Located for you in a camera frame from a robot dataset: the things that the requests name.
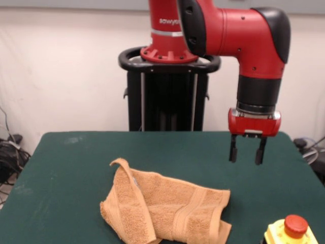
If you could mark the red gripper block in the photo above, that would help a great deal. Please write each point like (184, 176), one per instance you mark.
(254, 125)

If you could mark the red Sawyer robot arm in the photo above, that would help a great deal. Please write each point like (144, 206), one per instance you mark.
(241, 33)

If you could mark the black power adapter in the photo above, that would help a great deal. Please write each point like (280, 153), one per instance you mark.
(15, 138)
(300, 142)

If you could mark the yellow emergency stop button box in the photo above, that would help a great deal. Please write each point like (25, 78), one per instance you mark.
(295, 225)

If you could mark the tan terry towel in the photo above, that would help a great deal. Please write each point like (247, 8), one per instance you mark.
(165, 193)

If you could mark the dark green table cloth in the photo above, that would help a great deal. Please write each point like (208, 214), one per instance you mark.
(63, 190)

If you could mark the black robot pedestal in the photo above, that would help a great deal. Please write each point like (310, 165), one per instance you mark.
(172, 101)

